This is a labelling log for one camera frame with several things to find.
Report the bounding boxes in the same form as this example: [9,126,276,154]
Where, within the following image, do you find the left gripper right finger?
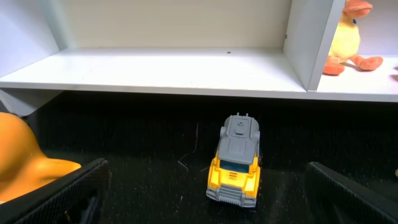
[303,161,398,224]

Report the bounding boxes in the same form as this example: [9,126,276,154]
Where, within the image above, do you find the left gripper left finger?
[0,157,112,224]

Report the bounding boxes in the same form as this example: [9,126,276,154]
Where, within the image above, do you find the yellow rubber duck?
[0,111,83,203]

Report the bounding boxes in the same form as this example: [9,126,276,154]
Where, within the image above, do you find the grey and yellow toy truck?
[205,112,262,208]

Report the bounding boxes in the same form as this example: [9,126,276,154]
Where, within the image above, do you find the yellow plush duck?
[322,0,384,77]

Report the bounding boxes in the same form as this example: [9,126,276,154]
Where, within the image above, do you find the white shelf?
[0,0,398,118]

